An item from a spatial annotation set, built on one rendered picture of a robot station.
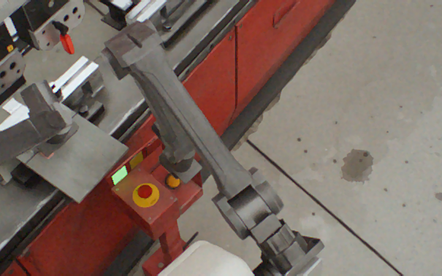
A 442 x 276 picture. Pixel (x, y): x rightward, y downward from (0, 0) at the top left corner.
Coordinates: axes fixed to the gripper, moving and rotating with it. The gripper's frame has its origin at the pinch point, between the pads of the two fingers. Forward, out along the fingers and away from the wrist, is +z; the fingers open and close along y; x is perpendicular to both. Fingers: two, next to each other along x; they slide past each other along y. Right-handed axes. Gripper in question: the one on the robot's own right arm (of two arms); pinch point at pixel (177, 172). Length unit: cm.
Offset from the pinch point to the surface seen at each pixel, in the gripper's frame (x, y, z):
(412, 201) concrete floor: -80, -62, 67
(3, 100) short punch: 23.7, 37.2, -22.4
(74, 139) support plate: 16.8, 20.9, -15.2
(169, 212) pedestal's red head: 8.2, -6.0, 4.7
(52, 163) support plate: 24.6, 19.8, -15.5
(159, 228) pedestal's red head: 12.5, -6.8, 7.7
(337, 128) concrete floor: -88, -21, 78
